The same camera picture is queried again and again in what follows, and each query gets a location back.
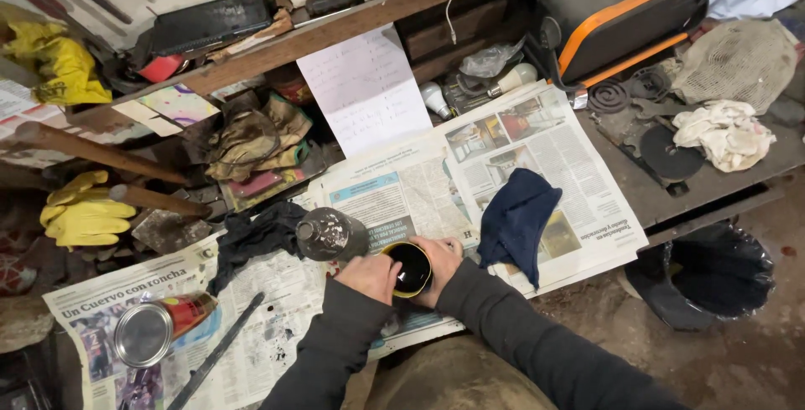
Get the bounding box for dirty tan work gloves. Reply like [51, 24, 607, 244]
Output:
[204, 92, 314, 184]

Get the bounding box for rusty metal trowel blade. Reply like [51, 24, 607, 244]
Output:
[130, 208, 214, 255]

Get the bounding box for white cable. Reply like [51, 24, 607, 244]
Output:
[444, 0, 462, 45]

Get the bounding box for yellow crumpled cloth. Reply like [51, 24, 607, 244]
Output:
[0, 19, 114, 107]

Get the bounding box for person's left hand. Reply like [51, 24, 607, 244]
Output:
[333, 252, 404, 307]

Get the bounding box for long wooden tool handle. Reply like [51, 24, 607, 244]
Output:
[14, 121, 191, 186]

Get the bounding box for crumpled clear plastic bag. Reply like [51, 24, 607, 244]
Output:
[458, 38, 527, 79]

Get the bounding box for wooden shelf with clutter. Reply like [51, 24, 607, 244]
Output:
[65, 0, 557, 128]

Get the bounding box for black grinding disc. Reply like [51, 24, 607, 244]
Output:
[639, 123, 707, 182]

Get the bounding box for yellow rubber gloves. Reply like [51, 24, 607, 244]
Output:
[39, 170, 138, 253]

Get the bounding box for white crumpled rag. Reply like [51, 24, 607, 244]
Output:
[671, 99, 778, 174]

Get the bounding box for beige mesh cloth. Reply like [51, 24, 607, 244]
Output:
[670, 18, 801, 116]

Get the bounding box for red tin can, metal base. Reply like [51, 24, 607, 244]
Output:
[114, 291, 220, 369]

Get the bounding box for handwritten white paper sheet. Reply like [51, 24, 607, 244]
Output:
[295, 23, 435, 159]

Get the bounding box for bin with black bag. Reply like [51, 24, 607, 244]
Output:
[624, 221, 776, 333]

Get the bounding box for white light bulb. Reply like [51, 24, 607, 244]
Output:
[419, 81, 454, 121]
[487, 62, 540, 99]

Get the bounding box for dark paint-spotted bottle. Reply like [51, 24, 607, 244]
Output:
[295, 207, 371, 264]

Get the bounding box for newspaper with colour photos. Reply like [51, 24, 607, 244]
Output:
[434, 80, 650, 298]

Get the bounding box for black spiral metal disc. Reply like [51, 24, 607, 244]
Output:
[586, 77, 632, 114]

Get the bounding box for black tin with yellow rim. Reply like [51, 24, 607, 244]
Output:
[380, 241, 435, 299]

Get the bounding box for short wooden tool handle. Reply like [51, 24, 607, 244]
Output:
[107, 184, 215, 220]

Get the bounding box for person's tan trousers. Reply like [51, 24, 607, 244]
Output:
[364, 333, 561, 410]

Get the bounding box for ink-stained newspaper with bold headline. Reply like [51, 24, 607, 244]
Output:
[42, 234, 466, 410]

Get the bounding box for colourful printed card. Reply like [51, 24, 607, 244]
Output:
[112, 82, 221, 138]

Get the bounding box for black and orange tool case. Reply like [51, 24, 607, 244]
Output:
[536, 0, 740, 89]

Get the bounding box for newspaper with blue header box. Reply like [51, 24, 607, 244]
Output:
[308, 140, 485, 260]

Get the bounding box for navy blue cloth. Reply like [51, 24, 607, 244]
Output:
[476, 168, 564, 291]

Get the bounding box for flat dark metal bar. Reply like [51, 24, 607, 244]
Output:
[166, 291, 267, 410]

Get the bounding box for black rag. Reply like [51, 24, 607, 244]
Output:
[205, 201, 309, 298]

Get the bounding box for person's right hand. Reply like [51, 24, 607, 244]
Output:
[408, 235, 466, 309]

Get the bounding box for black flat case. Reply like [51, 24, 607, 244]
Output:
[150, 0, 279, 58]

